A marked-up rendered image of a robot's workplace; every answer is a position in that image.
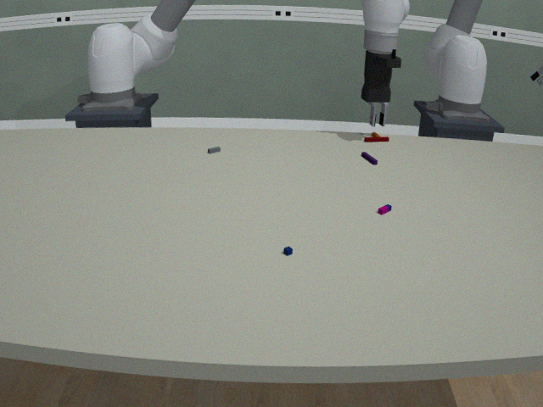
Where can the dark red flat bar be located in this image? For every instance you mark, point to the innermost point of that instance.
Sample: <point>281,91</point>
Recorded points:
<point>376,139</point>

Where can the purple rod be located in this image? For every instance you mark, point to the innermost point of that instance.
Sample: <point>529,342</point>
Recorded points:
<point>369,158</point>

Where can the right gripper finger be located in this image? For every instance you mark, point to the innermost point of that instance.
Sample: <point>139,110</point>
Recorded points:
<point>373,114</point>
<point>383,114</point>

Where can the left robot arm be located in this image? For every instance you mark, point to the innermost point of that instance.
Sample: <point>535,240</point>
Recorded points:
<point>461,69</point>

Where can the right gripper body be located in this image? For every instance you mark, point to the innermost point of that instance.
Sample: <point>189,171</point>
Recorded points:
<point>380,59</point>

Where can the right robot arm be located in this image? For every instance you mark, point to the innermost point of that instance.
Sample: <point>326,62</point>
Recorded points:
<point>116,54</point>

